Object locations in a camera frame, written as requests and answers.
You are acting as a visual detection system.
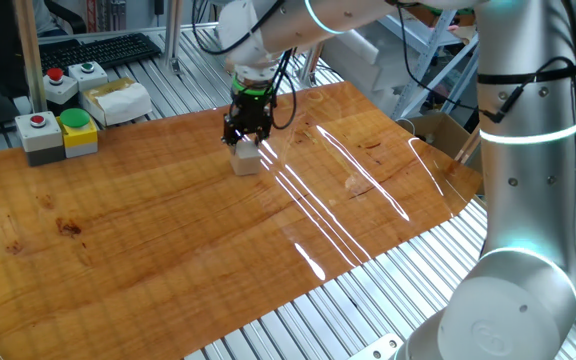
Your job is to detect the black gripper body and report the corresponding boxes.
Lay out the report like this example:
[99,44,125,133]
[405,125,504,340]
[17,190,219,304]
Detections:
[225,92,274,133]

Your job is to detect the pale wooden cube block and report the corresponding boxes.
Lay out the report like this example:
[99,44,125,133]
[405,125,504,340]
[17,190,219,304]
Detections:
[228,139,264,177]

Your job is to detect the glossy wood grain mat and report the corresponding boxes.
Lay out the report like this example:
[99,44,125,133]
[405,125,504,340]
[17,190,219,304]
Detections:
[0,82,485,360]

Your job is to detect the cardboard tissue box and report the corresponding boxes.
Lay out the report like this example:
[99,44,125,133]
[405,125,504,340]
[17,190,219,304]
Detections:
[78,77,154,128]

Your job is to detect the white foam packing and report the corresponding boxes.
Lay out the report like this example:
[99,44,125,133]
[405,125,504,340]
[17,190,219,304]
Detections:
[320,27,409,94]

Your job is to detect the white box small green button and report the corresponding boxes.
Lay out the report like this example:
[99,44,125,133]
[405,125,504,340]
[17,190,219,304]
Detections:
[67,60,110,93]

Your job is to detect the yellow box green button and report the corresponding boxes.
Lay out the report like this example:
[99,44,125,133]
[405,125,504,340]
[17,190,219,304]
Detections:
[56,107,100,160]

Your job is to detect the black computer keyboard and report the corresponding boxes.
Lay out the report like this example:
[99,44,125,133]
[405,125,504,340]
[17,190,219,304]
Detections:
[39,32,163,72]

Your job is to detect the grey metal shelf rack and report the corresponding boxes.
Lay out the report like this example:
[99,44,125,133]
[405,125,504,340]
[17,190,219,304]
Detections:
[390,9,484,121]

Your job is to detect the white box red mushroom button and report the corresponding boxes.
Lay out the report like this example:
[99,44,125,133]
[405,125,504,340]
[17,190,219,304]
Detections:
[42,67,80,106]

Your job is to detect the open cardboard box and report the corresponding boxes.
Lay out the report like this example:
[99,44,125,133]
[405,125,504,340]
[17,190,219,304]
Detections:
[398,110,484,174]

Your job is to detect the red lattice bar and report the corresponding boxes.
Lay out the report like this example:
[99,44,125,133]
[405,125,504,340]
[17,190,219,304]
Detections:
[85,0,98,32]

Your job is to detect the grey box red button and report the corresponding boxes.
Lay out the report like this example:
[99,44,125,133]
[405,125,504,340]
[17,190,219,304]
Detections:
[14,110,67,168]

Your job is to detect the black chair armrest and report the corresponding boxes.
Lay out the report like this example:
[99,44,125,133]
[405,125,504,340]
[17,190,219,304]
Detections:
[45,0,88,35]

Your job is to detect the person in grey shirt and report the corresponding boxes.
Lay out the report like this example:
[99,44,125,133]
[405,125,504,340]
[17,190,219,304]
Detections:
[31,0,69,37]

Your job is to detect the black gripper cable loops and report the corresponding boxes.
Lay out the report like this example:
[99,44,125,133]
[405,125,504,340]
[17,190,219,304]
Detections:
[267,47,299,131]

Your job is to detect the aluminium frame post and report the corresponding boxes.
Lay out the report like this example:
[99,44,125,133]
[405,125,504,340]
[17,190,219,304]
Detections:
[296,42,325,87]
[12,0,49,115]
[161,0,185,76]

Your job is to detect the thin black cable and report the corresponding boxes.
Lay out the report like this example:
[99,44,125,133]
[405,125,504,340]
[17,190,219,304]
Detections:
[396,0,576,301]
[190,0,289,56]

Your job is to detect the slanted aluminium frame profile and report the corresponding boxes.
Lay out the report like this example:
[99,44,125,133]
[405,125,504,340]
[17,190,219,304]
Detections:
[455,124,482,165]

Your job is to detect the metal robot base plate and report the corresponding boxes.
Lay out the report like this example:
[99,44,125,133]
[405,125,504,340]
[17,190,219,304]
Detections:
[347,333,405,360]

